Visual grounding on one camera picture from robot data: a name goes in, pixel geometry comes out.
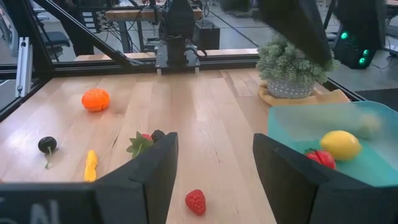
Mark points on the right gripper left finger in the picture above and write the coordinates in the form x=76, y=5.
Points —
x=143, y=196

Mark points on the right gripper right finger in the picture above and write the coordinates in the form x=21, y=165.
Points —
x=298, y=199

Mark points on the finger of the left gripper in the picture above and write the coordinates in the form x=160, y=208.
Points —
x=295, y=21

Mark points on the red toy tomato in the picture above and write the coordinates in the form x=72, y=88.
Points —
x=321, y=158

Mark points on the red toy strawberry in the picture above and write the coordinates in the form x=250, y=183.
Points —
x=141, y=143

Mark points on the dark toy blackberry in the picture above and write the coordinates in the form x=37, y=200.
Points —
x=158, y=135

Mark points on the yellow toy lemon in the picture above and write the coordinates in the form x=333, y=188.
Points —
x=340, y=145

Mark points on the ribbed orange toy tangerine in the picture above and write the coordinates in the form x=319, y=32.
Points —
x=95, y=99

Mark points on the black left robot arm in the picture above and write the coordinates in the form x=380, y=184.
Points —
x=178, y=28

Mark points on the teal translucent tupperware container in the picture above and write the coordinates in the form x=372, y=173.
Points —
x=295, y=121

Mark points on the green potted plant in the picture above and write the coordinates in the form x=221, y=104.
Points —
x=286, y=68

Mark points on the red toy raspberry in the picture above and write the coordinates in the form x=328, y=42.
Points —
x=196, y=202

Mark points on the yellow toy pepper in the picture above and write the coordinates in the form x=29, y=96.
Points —
x=90, y=165

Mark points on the black floor box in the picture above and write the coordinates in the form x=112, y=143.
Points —
x=206, y=35

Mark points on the black toy cherry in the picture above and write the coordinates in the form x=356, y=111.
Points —
x=47, y=144

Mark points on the wooden background table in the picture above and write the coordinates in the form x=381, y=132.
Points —
x=130, y=15

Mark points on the black office chair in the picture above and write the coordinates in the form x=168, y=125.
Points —
x=56, y=40

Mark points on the black aluminium table frame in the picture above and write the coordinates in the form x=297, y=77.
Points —
x=87, y=67

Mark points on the silver frame bracket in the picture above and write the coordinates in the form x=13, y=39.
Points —
x=24, y=65

